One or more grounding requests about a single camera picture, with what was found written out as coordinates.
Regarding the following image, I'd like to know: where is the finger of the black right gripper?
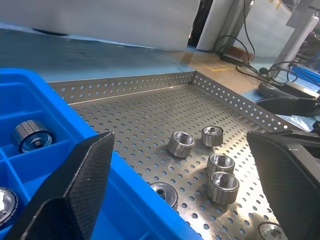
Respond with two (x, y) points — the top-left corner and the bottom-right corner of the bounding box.
(255, 96), (320, 118)
(257, 81), (320, 99)

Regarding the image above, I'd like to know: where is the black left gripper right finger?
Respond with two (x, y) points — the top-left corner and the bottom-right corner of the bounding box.
(246, 129), (320, 240)

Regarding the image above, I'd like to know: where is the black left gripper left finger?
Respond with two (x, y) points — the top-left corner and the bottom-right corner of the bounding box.
(4, 131), (116, 240)

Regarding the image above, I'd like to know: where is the metal nut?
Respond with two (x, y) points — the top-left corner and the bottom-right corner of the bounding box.
(257, 221), (290, 240)
(149, 181), (179, 212)

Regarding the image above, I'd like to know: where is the metal roller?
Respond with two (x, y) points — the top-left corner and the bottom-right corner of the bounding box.
(206, 153), (236, 177)
(201, 125), (225, 148)
(11, 119), (56, 154)
(167, 130), (196, 158)
(206, 171), (240, 206)
(0, 187), (20, 227)

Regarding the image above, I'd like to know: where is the blue compartment tray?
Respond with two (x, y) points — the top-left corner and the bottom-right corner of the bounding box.
(0, 67), (203, 240)

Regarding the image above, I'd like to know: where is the brown cardboard piece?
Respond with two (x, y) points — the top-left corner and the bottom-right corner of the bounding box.
(226, 46), (254, 62)

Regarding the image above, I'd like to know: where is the black flat power adapter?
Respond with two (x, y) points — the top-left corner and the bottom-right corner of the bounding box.
(219, 52), (251, 64)

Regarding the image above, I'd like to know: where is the brown floor board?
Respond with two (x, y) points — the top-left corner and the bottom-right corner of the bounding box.
(172, 47), (266, 86)

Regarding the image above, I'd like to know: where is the white rolled panel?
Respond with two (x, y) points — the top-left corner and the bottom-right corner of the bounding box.
(197, 0), (248, 52)

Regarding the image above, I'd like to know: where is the perforated metal tray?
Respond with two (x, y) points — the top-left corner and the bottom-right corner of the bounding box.
(47, 70), (298, 240)

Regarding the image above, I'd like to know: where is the black hanging cable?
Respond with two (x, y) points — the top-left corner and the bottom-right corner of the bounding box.
(213, 0), (256, 58)

